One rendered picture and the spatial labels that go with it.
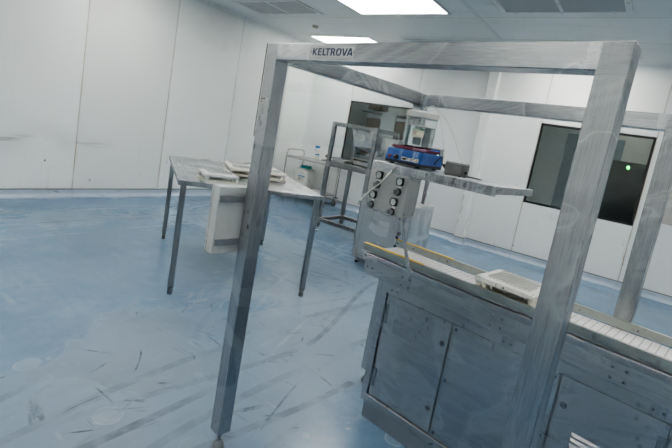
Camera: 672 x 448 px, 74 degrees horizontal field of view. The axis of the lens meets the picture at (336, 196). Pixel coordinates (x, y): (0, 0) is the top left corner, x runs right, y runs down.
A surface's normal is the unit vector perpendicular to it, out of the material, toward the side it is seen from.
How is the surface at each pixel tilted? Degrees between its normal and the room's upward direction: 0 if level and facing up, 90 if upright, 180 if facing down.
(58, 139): 90
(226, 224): 90
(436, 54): 90
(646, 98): 90
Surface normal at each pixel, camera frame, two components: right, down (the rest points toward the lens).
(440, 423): -0.68, -0.02
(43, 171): 0.80, 0.22
